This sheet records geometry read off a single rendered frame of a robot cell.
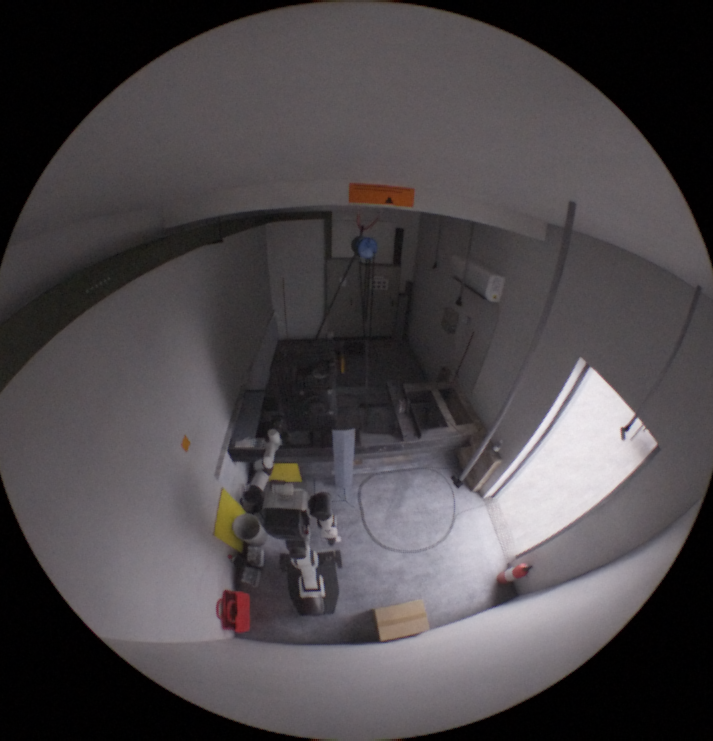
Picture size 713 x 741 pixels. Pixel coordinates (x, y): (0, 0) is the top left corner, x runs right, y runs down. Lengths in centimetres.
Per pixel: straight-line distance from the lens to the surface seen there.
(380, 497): 298
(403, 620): 248
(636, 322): 185
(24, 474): 116
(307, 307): 522
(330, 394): 202
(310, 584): 237
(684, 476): 185
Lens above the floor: 269
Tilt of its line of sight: 36 degrees down
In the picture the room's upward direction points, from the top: 3 degrees clockwise
